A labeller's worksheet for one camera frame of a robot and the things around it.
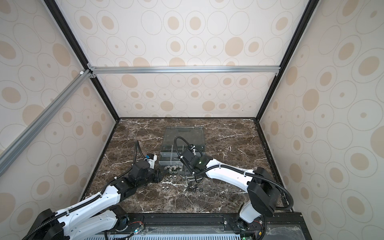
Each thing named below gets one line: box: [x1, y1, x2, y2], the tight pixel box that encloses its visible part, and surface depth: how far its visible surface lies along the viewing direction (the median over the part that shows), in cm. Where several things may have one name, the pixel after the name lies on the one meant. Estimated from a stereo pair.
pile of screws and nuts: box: [161, 165, 204, 194], surface depth 89 cm
